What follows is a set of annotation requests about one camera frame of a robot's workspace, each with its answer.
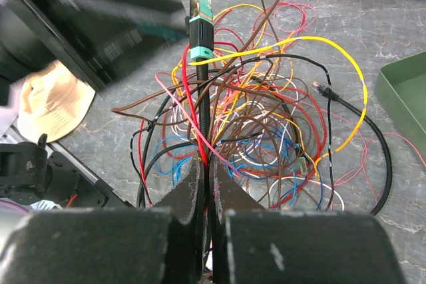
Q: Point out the beige bucket hat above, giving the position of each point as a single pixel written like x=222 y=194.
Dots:
x=52 y=102

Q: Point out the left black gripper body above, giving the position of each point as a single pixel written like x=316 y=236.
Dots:
x=100 y=41

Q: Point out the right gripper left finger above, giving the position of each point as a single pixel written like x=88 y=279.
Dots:
x=162 y=244

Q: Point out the green plastic tray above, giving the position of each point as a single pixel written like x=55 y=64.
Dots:
x=400 y=89

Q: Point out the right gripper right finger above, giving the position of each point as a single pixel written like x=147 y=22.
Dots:
x=255 y=245

